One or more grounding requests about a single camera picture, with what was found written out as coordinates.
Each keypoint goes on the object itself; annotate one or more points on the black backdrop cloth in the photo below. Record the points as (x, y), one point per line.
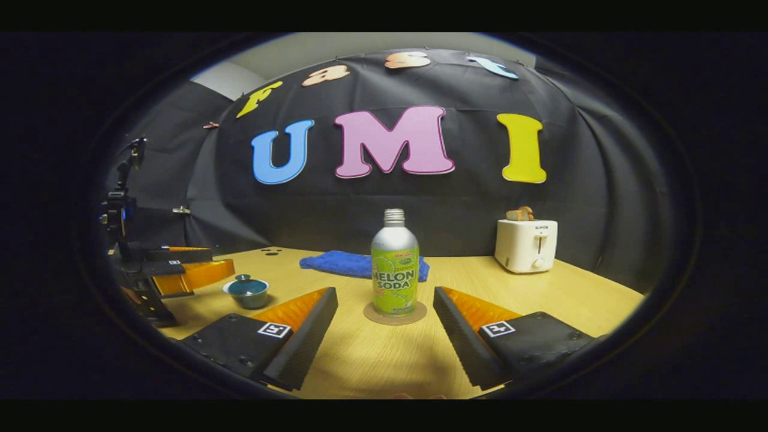
(450, 204)

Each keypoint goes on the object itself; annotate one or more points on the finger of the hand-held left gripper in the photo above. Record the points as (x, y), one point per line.
(192, 276)
(180, 254)

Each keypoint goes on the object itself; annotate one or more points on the green label water bottle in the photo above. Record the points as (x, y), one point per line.
(395, 282)

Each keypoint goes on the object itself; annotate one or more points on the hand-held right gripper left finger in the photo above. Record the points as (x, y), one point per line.
(309, 336)

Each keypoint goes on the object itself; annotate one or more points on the toast slice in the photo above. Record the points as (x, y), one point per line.
(519, 213)

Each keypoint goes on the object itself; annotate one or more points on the white toaster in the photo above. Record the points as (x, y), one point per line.
(525, 246)

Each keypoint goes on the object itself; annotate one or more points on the ceramic teacup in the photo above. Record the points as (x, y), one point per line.
(247, 302)

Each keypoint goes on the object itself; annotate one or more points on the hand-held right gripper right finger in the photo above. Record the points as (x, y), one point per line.
(456, 336)

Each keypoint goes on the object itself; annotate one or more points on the blue towel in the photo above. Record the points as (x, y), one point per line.
(336, 264)

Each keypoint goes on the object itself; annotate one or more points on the round brown coaster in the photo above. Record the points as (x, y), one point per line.
(375, 317)

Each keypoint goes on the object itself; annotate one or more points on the teal teacup lid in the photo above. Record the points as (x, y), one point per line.
(246, 285)

